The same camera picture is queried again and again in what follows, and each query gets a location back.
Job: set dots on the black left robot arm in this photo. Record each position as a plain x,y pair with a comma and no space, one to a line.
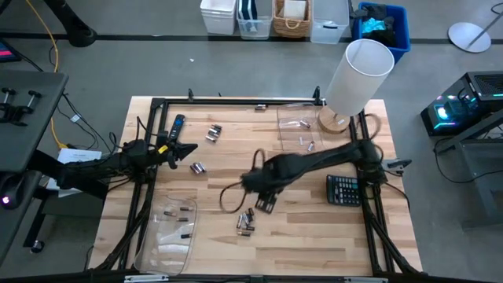
102,167

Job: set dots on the silver metal bracket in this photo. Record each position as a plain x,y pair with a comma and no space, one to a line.
365,280
145,279

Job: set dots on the clear plastic bin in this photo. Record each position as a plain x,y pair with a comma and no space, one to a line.
291,133
169,255

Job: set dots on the small white adapter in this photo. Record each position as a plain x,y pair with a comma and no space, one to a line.
75,118

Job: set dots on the white shade wooden base lamp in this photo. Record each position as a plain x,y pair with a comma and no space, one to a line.
353,86

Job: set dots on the blue plastic bin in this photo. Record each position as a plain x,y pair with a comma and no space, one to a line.
401,35

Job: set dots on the grey side desk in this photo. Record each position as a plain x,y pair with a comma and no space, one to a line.
35,137

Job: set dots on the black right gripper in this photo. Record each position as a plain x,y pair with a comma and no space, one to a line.
267,173

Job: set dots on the navy striped cloth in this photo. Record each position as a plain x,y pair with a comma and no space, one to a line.
247,9

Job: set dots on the clear storage bin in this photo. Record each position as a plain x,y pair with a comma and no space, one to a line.
255,31

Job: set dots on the dark side table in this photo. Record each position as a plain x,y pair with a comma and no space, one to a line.
481,173

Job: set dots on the white paper in basket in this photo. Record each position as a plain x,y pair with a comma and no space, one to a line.
294,9

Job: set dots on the black metal rig frame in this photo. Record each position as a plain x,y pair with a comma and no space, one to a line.
236,101

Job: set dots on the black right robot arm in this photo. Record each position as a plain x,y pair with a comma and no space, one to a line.
322,155

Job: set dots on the translucent white storage bin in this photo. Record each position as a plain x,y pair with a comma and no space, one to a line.
330,15

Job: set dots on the black calculator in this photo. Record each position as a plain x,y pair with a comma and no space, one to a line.
344,190

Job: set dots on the black device purple light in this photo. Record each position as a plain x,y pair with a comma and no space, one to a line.
12,188

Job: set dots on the white paper sheet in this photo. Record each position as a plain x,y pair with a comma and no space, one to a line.
78,155

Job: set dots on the black stand leg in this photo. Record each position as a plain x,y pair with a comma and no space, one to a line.
76,33

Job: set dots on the wicker basket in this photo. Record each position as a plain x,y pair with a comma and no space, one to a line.
279,23

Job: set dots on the round metal stand base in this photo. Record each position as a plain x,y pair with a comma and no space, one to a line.
469,37

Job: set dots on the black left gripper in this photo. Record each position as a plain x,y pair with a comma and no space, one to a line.
169,155

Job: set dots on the black clothing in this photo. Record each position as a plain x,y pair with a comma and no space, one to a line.
387,36

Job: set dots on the RGB lit computer tower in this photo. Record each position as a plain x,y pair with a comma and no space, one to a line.
487,84

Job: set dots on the black caster wheel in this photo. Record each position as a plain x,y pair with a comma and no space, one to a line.
37,247

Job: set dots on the grey black clamp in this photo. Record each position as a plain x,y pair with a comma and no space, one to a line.
397,164

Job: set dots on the teal cloth item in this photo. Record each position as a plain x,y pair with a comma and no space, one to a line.
373,25

